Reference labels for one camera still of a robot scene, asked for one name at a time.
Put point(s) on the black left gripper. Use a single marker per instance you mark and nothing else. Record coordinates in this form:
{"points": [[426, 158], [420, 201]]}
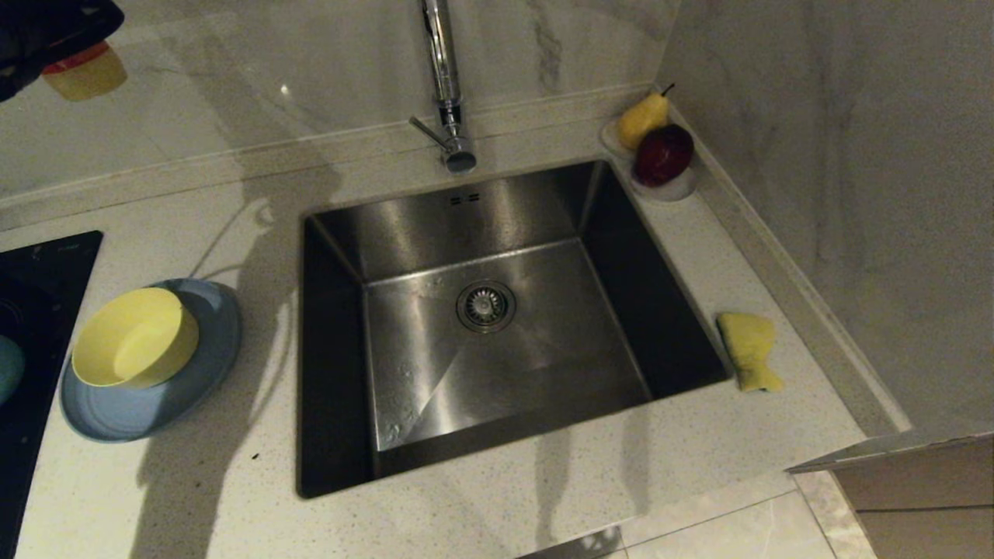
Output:
{"points": [[15, 39]]}

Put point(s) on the orange dish soap bottle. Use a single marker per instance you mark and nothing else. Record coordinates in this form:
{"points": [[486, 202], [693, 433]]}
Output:
{"points": [[89, 78]]}

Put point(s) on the metal sink drain strainer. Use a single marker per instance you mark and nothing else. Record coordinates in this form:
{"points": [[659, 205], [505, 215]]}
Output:
{"points": [[486, 307]]}

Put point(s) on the stainless steel sink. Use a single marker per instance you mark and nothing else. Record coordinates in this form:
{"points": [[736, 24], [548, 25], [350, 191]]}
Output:
{"points": [[559, 318]]}

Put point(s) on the yellow green sponge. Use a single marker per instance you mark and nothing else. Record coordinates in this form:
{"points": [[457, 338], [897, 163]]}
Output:
{"points": [[748, 345]]}

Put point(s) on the black induction cooktop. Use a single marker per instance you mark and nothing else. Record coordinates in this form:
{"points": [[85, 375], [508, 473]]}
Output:
{"points": [[39, 287]]}

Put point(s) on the yellow plastic bowl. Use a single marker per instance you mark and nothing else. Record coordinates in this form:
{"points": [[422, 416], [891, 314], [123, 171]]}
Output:
{"points": [[132, 338]]}

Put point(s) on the teal bowl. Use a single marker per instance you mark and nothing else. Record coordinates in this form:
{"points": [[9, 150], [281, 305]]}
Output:
{"points": [[8, 369]]}

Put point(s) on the chrome faucet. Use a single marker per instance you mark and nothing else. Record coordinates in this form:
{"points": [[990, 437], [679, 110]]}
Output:
{"points": [[444, 85]]}

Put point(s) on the blue round plate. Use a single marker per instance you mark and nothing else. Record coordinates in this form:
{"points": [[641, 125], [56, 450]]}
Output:
{"points": [[155, 411]]}

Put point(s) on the yellow pear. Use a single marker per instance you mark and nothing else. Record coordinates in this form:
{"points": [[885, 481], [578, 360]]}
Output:
{"points": [[641, 121]]}

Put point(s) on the dark red apple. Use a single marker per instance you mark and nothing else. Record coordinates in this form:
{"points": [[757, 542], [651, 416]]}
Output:
{"points": [[662, 156]]}

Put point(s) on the small white fruit dish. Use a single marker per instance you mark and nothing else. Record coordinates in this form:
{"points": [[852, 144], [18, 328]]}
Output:
{"points": [[669, 194]]}

